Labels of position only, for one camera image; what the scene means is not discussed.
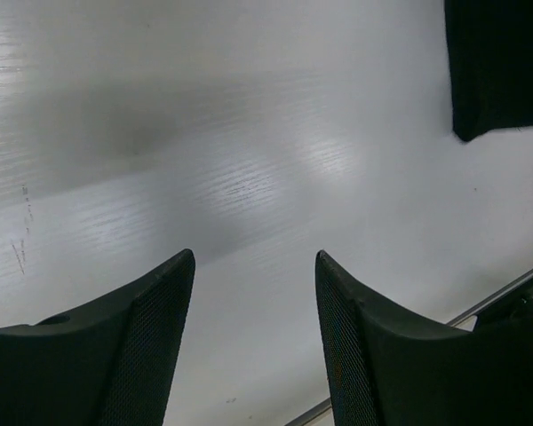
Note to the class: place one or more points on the aluminium table frame rail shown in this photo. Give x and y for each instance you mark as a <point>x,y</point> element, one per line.
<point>522,283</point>

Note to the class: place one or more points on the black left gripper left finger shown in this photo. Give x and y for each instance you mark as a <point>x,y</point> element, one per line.
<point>110,361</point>

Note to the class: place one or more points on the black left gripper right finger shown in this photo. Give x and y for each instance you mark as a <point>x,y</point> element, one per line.
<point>387,365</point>

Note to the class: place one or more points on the black skirt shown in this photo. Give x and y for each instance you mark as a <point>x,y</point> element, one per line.
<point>490,49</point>

